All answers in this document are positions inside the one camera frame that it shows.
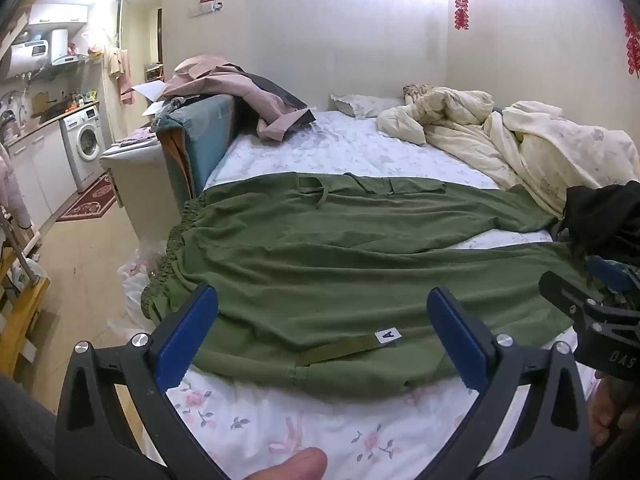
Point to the white paper sheets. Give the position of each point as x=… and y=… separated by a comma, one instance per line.
x=147, y=95

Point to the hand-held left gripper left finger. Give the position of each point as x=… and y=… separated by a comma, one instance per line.
x=186, y=337

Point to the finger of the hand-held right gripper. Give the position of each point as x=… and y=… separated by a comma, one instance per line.
x=611, y=272
x=562, y=291

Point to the teal headboard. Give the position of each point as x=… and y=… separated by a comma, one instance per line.
x=200, y=135

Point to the range hood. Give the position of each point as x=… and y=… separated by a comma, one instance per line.
x=70, y=57

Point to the red patterned rug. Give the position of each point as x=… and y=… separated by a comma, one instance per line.
x=87, y=200

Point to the wooden rack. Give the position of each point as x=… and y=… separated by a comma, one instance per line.
x=20, y=310

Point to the black cloth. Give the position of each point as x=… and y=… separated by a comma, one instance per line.
x=602, y=217

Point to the white washing machine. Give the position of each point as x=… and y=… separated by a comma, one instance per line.
x=84, y=145

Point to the person's right hand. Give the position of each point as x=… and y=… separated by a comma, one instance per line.
x=607, y=410

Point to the plastic bag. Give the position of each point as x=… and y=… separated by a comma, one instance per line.
x=137, y=285

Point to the green pants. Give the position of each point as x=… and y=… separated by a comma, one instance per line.
x=325, y=270

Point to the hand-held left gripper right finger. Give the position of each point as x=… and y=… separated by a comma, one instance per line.
x=457, y=337

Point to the white side table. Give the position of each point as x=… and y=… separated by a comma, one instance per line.
x=132, y=175

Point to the person's dark gray clothing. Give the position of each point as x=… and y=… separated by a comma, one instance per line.
x=22, y=435

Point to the floral pillow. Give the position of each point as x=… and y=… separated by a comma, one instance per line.
x=357, y=104

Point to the person's left hand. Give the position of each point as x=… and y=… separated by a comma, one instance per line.
x=292, y=465

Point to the white kitchen cabinet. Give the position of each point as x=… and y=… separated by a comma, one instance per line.
x=35, y=175

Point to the cream duvet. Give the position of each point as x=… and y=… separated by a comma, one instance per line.
x=525, y=130

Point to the pink and grey clothes pile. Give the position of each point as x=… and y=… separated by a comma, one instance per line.
x=235, y=87

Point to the wall shelf with red item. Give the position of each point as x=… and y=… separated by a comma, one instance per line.
x=207, y=4

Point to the hanging pink towel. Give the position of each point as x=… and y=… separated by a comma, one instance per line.
x=120, y=72

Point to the white water heater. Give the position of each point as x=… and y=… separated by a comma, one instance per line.
x=27, y=55

